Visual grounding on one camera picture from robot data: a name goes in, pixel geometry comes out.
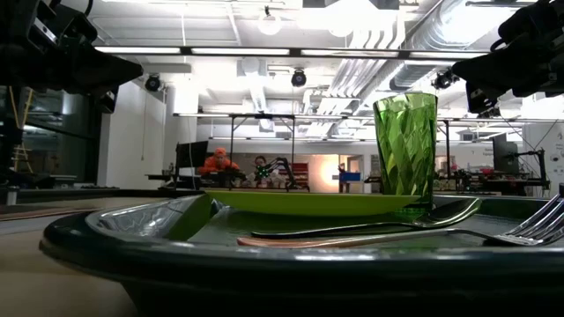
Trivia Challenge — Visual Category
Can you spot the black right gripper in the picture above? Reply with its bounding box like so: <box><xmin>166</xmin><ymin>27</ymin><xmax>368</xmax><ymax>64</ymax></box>
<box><xmin>451</xmin><ymin>0</ymin><xmax>564</xmax><ymax>98</ymax></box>

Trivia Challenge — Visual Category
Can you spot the black monitor on arm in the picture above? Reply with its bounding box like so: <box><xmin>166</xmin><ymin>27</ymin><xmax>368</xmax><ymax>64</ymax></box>
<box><xmin>492</xmin><ymin>133</ymin><xmax>521</xmax><ymax>174</ymax></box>

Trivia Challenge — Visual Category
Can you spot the person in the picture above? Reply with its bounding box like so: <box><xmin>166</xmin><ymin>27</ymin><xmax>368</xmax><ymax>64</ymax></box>
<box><xmin>249</xmin><ymin>154</ymin><xmax>277</xmax><ymax>186</ymax></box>
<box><xmin>197</xmin><ymin>147</ymin><xmax>241</xmax><ymax>176</ymax></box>

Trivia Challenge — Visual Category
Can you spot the black background station frame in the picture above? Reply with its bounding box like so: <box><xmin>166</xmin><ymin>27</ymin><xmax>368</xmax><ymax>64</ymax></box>
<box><xmin>228</xmin><ymin>113</ymin><xmax>296</xmax><ymax>191</ymax></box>

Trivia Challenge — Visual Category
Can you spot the silver metal spoon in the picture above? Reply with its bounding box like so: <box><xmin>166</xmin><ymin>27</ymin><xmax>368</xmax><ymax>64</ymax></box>
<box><xmin>250</xmin><ymin>196</ymin><xmax>484</xmax><ymax>240</ymax></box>

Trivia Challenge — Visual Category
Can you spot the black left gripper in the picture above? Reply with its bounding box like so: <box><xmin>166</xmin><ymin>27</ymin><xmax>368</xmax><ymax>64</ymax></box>
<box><xmin>17</xmin><ymin>0</ymin><xmax>145</xmax><ymax>94</ymax></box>

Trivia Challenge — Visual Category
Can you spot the fork with orange handle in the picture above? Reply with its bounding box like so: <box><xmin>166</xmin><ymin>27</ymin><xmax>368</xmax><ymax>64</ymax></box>
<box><xmin>236</xmin><ymin>193</ymin><xmax>564</xmax><ymax>249</ymax></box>

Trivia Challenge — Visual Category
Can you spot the black hanging camera cluster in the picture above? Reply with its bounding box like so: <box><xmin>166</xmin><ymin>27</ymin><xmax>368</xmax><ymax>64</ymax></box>
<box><xmin>431</xmin><ymin>69</ymin><xmax>459</xmax><ymax>91</ymax></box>

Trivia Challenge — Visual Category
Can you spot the black table edge frame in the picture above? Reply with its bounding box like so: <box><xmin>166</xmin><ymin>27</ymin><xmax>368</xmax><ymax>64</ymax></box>
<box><xmin>0</xmin><ymin>187</ymin><xmax>206</xmax><ymax>206</ymax></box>

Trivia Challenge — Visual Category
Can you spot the overhead frame bar with lights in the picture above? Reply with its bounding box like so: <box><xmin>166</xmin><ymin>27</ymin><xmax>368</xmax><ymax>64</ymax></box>
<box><xmin>94</xmin><ymin>45</ymin><xmax>490</xmax><ymax>63</ymax></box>

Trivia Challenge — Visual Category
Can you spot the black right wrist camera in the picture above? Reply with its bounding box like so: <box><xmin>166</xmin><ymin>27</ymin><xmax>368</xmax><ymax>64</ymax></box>
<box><xmin>465</xmin><ymin>82</ymin><xmax>501</xmax><ymax>116</ymax></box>

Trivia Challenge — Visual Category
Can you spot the silver ventilation duct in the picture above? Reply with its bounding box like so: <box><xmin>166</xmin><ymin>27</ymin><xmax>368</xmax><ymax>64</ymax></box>
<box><xmin>390</xmin><ymin>0</ymin><xmax>486</xmax><ymax>92</ymax></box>

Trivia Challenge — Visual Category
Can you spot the lime green plate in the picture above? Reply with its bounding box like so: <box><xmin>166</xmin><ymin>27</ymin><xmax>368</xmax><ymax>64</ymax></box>
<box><xmin>203</xmin><ymin>188</ymin><xmax>422</xmax><ymax>217</ymax></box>

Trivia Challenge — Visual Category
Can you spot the green faceted glass tumbler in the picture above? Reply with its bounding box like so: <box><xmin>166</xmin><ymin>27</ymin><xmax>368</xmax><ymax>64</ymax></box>
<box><xmin>373</xmin><ymin>91</ymin><xmax>439</xmax><ymax>208</ymax></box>

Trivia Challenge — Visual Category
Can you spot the black monitor on stand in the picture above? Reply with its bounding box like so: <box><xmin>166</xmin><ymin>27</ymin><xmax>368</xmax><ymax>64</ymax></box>
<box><xmin>174</xmin><ymin>140</ymin><xmax>210</xmax><ymax>169</ymax></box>

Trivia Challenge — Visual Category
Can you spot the dark green plastic tray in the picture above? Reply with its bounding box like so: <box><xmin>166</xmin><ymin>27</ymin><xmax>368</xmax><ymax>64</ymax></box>
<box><xmin>38</xmin><ymin>193</ymin><xmax>564</xmax><ymax>317</ymax></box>

